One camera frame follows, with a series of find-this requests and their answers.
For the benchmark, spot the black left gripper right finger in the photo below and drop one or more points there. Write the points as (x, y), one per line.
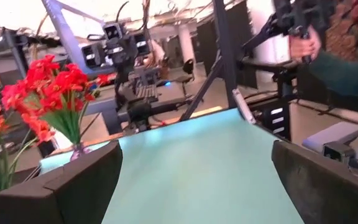
(331, 196)

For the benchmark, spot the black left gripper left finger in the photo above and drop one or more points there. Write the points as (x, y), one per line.
(57, 199)

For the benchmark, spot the red artificial flower bunch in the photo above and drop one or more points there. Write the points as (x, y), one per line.
(42, 71)
(70, 77)
(14, 93)

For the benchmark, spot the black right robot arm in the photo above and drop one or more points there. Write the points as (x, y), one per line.
(138, 109)

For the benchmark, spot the purple ribbed glass vase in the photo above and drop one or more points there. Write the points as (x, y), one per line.
(79, 152)

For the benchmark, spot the small black box device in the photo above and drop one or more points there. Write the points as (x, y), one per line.
(337, 152)

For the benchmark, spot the black computer keyboard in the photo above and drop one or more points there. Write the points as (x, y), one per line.
(146, 93)

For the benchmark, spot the grey metal pole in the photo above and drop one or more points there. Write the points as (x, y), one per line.
(62, 37)

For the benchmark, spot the grey padded seat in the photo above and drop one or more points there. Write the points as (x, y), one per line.
(331, 133)

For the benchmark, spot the white round pillar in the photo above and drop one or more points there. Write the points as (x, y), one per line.
(186, 43)

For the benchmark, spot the black office chair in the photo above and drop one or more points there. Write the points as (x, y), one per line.
(189, 67)

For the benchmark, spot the black box white stripes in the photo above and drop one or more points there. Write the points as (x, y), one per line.
(267, 124)

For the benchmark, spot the grey metal rack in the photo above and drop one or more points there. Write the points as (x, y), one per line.
(11, 43)

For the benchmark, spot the black partition panel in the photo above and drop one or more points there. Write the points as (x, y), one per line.
(244, 46)

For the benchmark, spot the person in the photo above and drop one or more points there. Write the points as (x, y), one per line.
(346, 71)

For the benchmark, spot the teal table mat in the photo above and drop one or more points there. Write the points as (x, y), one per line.
(197, 174)

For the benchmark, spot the person's hand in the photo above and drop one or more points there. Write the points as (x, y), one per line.
(304, 46)

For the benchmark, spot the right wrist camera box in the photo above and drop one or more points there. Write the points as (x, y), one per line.
(112, 31)

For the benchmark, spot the black diagonal frame strut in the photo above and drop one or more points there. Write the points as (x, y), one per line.
(204, 90)

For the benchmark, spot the black metal table frame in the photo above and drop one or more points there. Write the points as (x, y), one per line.
(225, 46)

